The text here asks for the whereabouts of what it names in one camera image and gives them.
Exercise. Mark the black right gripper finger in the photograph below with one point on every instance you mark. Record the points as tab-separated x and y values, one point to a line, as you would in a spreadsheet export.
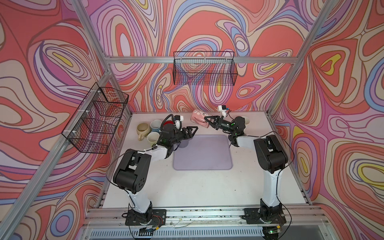
212	123
212	117

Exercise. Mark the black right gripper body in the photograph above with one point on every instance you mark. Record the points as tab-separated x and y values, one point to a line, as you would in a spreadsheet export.
225	125

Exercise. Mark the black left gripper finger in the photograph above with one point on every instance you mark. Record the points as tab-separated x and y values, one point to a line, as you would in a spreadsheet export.
190	128
190	134

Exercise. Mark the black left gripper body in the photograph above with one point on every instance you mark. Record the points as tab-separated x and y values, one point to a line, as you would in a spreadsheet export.
178	137

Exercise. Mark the pink patterned mug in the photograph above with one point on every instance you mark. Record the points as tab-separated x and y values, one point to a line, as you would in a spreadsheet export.
198	117

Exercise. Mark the white mug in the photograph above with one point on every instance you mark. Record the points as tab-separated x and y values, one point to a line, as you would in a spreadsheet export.
247	120

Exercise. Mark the blue flowered mug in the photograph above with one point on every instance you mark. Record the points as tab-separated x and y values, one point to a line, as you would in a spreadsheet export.
156	125

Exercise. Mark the light green mug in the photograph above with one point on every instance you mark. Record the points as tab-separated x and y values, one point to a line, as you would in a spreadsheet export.
153	138

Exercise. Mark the beige speckled mug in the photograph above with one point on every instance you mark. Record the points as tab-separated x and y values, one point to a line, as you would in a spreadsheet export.
143	129

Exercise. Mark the purple mug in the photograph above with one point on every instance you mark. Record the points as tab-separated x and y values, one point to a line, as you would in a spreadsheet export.
184	144

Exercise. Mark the red mug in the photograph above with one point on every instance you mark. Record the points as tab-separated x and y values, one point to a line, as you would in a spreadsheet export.
168	122

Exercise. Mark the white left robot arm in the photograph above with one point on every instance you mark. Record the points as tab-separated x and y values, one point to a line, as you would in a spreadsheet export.
132	171

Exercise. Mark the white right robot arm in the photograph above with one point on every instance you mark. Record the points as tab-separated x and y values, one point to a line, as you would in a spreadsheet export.
271	157

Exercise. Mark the lavender plastic tray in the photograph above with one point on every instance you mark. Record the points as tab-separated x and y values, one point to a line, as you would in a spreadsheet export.
204	152

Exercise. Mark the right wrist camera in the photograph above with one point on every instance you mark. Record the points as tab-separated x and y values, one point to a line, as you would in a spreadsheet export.
224	110

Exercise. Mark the black wire basket back wall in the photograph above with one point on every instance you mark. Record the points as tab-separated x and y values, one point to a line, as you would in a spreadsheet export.
204	68

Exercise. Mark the black wire basket wall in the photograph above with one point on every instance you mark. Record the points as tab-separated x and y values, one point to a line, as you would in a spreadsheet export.
100	114
204	68

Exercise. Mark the black wire basket left wall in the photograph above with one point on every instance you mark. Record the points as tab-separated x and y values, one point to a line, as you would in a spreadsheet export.
100	114

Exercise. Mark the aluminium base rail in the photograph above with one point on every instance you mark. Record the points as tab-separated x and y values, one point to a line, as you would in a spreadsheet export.
227	216

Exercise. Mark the aluminium corner frame post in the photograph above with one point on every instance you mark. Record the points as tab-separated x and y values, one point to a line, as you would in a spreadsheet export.
313	32

